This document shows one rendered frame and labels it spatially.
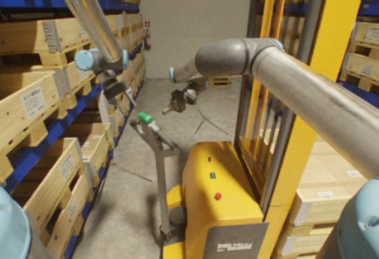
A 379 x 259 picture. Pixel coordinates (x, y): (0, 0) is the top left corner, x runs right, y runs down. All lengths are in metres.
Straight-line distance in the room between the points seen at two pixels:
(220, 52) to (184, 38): 6.03
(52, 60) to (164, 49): 5.11
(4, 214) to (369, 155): 0.51
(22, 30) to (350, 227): 1.98
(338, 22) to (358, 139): 0.60
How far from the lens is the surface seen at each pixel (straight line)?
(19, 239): 0.28
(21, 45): 1.99
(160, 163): 1.29
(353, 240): 0.27
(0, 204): 0.28
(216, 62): 0.68
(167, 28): 6.67
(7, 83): 2.03
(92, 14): 0.76
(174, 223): 1.80
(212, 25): 6.75
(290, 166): 1.18
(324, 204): 1.44
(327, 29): 0.96
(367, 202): 0.27
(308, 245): 1.77
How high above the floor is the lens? 1.89
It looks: 30 degrees down
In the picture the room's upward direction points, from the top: straight up
